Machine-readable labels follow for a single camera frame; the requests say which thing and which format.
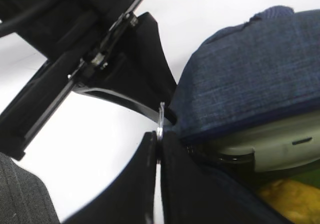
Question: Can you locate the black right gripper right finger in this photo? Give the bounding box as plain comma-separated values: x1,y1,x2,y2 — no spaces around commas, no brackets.
161,131,290,224

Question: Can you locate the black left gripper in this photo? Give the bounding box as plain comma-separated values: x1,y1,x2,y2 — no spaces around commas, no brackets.
0,0,143,160

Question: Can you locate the green lidded glass container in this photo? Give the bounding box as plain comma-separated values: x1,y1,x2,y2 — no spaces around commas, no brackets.
210,111,320,172

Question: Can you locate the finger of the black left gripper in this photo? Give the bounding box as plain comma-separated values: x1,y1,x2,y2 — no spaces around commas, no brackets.
73,12,177,124

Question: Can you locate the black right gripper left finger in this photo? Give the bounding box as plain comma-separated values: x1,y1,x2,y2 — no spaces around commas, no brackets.
65,131,157,224

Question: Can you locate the metal zipper pull ring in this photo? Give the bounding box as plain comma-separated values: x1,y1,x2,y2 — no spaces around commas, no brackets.
155,101,166,165

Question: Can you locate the navy blue lunch bag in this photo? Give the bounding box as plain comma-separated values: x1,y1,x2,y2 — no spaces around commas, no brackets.
165,6,320,213

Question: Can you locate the yellow toy pumpkin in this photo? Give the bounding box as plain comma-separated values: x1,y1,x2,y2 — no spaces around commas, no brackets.
257,179,320,224

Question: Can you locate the green cucumber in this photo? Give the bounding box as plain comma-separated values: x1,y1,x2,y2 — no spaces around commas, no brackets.
250,167,320,187

